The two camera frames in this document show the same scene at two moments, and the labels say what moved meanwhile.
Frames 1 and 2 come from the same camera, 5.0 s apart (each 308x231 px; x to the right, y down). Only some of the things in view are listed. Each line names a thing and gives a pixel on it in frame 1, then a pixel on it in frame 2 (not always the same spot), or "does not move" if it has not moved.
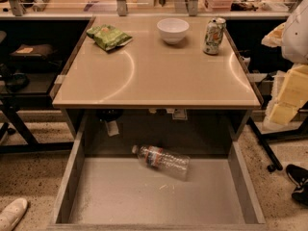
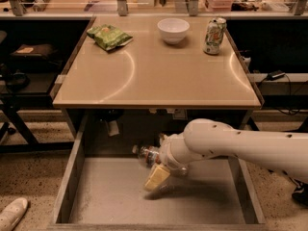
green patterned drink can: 214,36 does not move
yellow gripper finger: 294,94 -> 173,153
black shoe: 299,177 does not move
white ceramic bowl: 172,30 does not move
